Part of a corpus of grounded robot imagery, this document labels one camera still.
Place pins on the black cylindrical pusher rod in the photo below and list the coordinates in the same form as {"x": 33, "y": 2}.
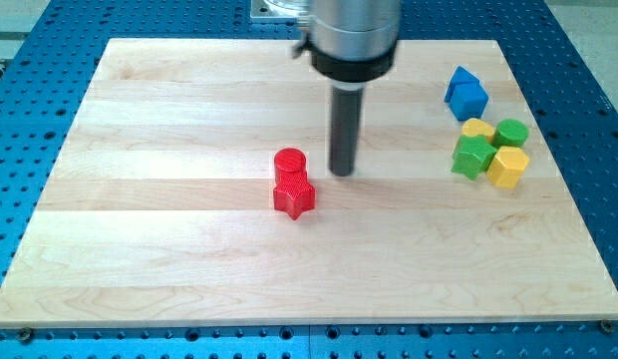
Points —
{"x": 345, "y": 118}

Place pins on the red star block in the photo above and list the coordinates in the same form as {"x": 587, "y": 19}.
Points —
{"x": 294, "y": 194}

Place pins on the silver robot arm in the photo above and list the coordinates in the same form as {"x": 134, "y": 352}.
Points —
{"x": 351, "y": 42}

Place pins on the green star block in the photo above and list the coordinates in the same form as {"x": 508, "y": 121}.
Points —
{"x": 472, "y": 156}

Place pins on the red cylinder block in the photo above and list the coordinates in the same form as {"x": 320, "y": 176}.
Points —
{"x": 289, "y": 164}

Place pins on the blue triangle block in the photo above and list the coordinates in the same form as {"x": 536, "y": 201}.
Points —
{"x": 461, "y": 76}

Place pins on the blue cube block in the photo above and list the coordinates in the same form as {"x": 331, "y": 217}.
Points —
{"x": 468, "y": 101}

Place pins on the yellow heart block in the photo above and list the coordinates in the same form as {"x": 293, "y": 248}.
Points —
{"x": 474, "y": 127}

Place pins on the green cylinder block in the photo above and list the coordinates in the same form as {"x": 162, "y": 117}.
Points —
{"x": 510, "y": 133}

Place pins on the wooden board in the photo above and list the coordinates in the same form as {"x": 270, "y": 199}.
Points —
{"x": 159, "y": 209}

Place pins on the yellow hexagon block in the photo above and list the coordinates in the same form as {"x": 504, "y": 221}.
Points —
{"x": 507, "y": 166}

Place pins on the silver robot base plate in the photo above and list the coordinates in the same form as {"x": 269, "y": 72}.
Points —
{"x": 277, "y": 11}

